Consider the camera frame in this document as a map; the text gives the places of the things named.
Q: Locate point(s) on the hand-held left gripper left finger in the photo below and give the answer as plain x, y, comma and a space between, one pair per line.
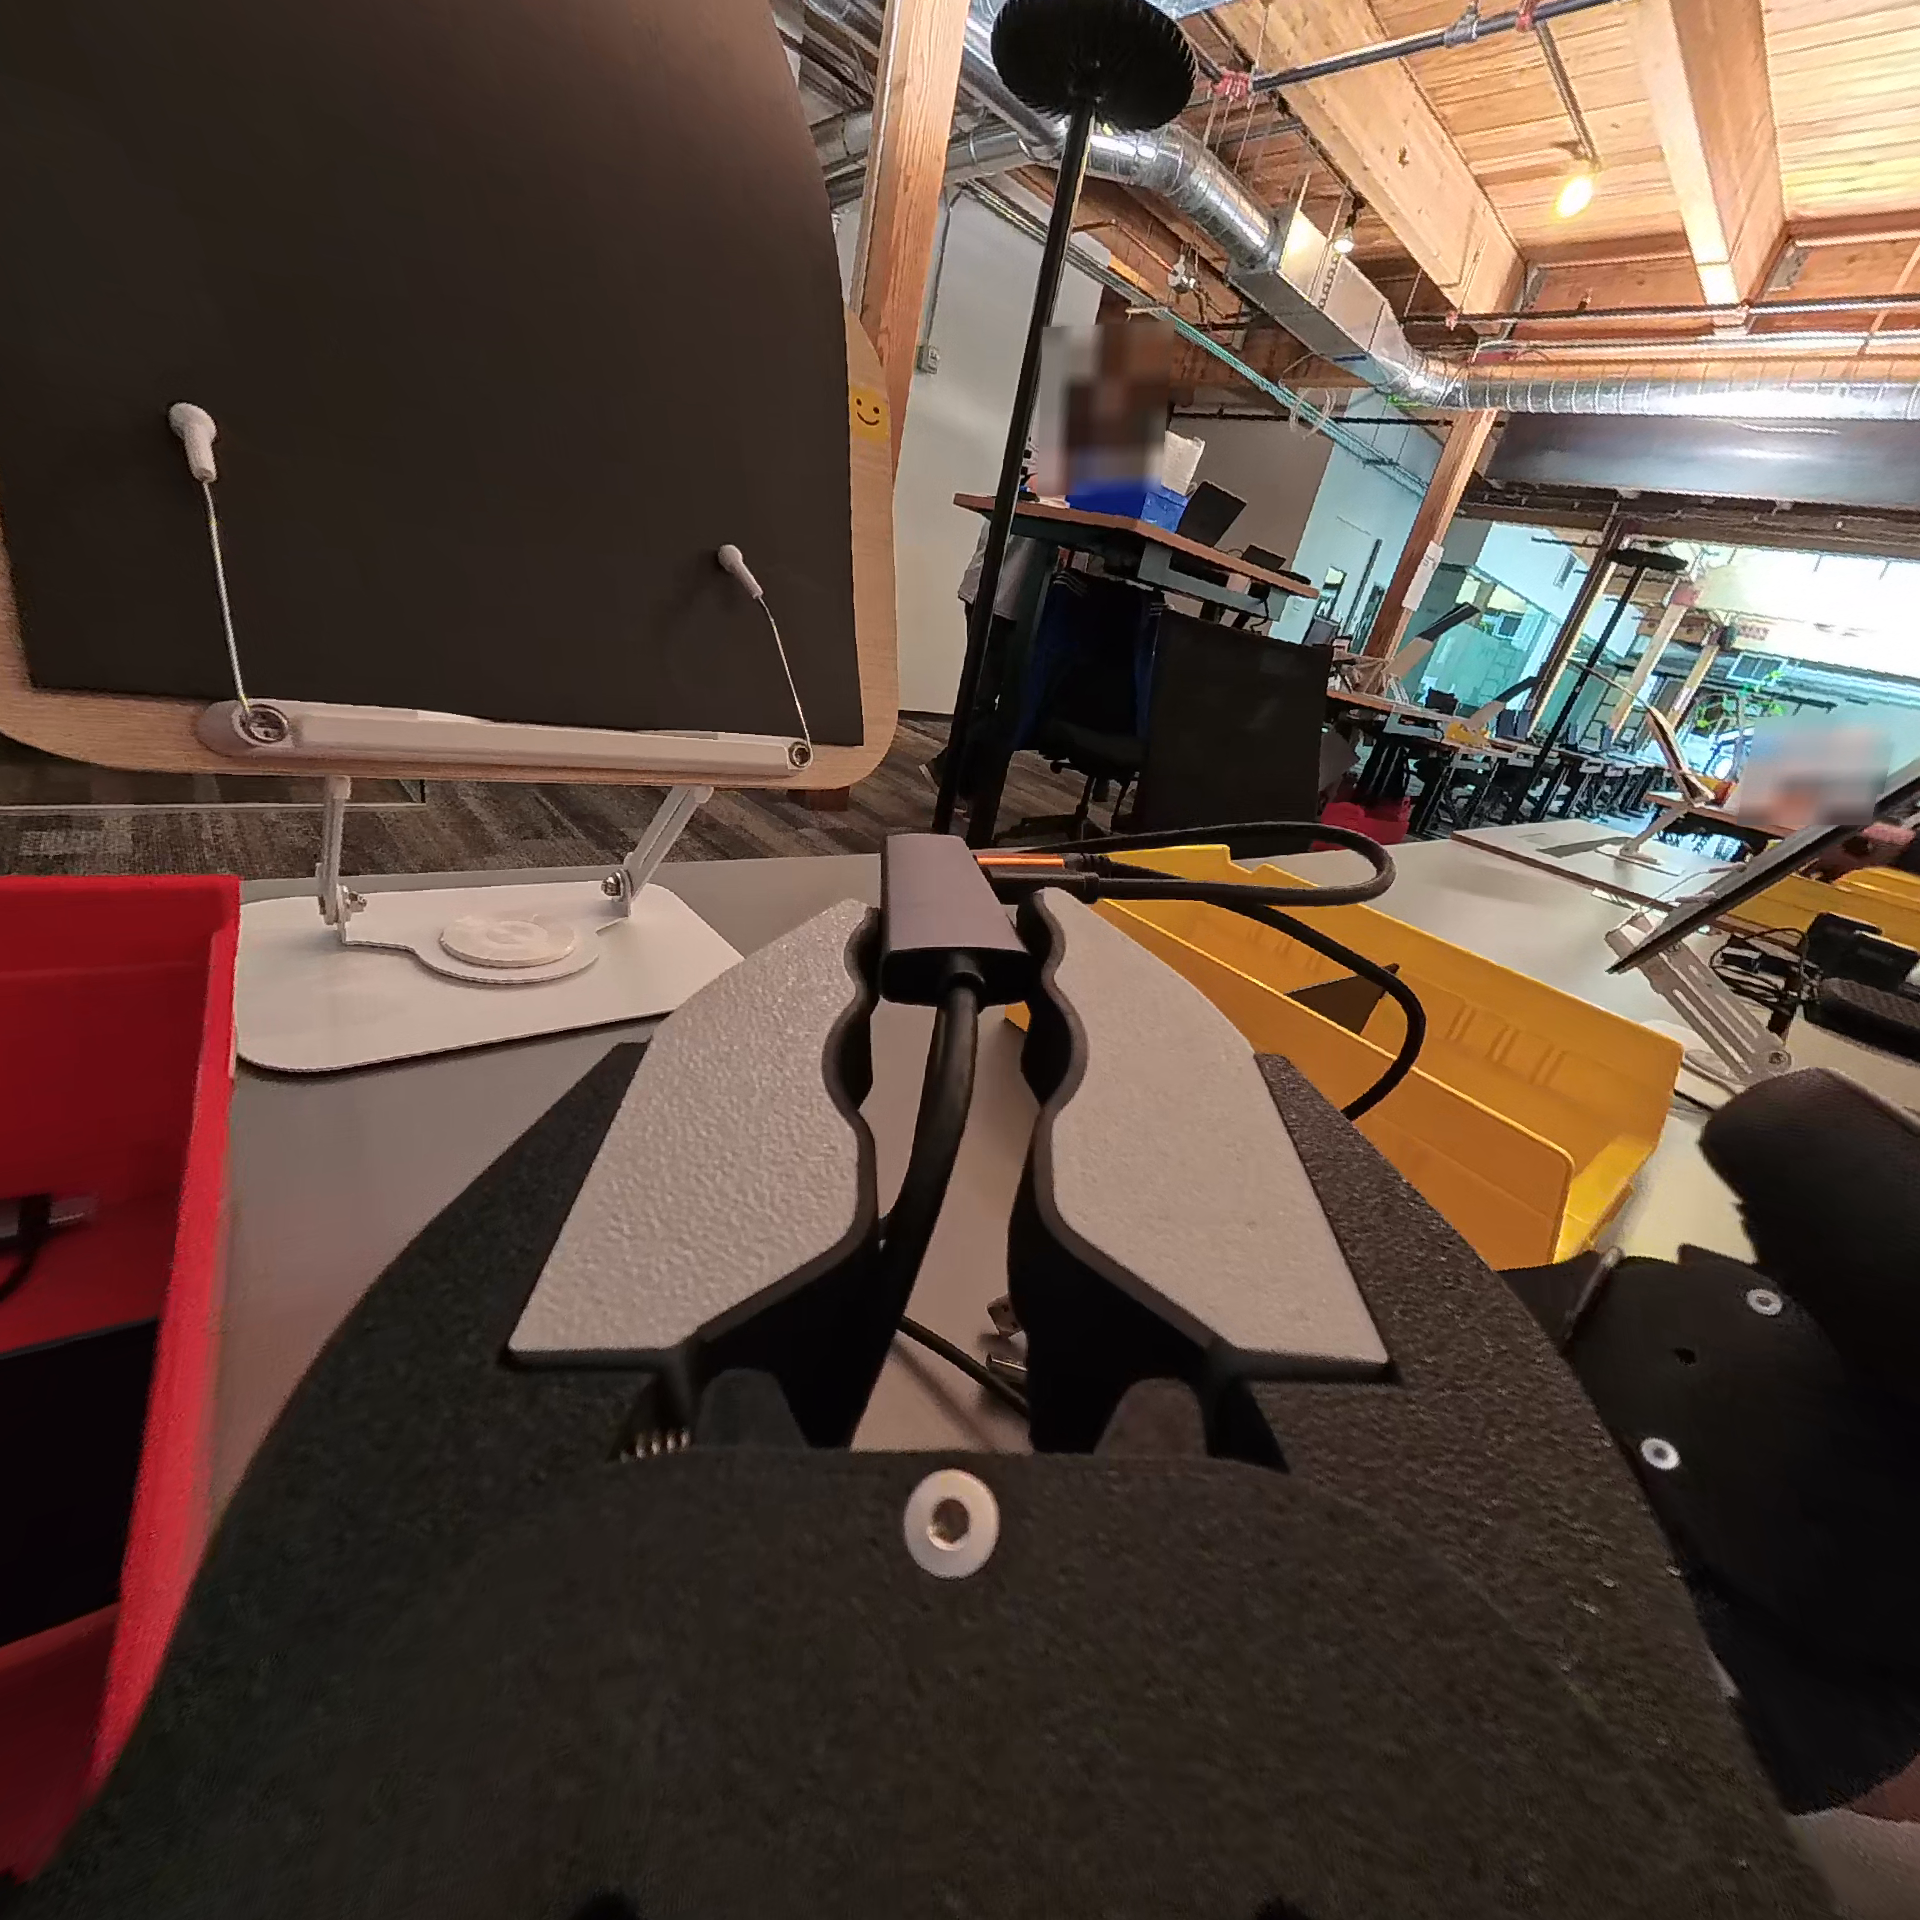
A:
689, 1183

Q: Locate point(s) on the long silver air duct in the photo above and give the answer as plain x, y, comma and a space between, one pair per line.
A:
1200, 186

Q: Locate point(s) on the yellow plastic bin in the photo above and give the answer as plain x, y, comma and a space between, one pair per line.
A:
1502, 1082

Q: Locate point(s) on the white stand with black board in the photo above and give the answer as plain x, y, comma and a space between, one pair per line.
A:
450, 990

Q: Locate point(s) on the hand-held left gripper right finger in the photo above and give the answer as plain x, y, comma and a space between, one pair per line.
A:
1183, 1183

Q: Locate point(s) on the black board on white stand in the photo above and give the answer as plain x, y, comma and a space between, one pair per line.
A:
1756, 883

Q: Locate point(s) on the black bin divider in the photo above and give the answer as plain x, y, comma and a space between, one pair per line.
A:
76, 1469
1343, 1009

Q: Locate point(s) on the red plastic bin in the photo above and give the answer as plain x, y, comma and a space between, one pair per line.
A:
122, 1050

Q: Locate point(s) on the grey usb hub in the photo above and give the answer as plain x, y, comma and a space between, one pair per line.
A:
939, 916

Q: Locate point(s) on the wooden post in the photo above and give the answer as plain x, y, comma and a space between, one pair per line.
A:
907, 223

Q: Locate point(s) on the yellow smiley sticker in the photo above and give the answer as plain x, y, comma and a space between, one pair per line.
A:
866, 409

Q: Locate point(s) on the wooden standing desk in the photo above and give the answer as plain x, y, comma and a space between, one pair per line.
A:
1140, 533

